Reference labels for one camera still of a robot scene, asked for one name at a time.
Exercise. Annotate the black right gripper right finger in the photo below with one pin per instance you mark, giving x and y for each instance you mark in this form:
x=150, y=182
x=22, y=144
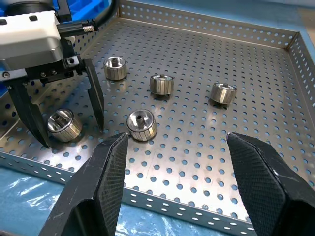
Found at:
x=268, y=196

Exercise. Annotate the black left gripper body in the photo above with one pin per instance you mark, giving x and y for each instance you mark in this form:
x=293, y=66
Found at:
x=70, y=62

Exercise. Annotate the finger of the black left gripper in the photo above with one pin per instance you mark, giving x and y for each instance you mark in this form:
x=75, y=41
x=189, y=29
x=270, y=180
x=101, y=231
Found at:
x=25, y=105
x=94, y=93

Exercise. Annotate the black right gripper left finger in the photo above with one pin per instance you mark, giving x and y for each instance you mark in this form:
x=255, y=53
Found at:
x=98, y=186

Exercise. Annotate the blue plastic tray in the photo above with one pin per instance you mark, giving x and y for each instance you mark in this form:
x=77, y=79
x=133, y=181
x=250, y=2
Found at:
x=82, y=9

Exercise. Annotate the perforated steel tray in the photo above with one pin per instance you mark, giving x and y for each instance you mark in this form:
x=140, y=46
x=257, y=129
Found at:
x=197, y=61

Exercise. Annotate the ribbed metal roller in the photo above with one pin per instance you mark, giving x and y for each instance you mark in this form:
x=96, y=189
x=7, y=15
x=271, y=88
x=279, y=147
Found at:
x=160, y=86
x=145, y=130
x=114, y=71
x=69, y=128
x=221, y=95

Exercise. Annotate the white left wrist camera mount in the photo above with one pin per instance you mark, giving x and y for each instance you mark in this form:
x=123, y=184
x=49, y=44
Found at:
x=29, y=29

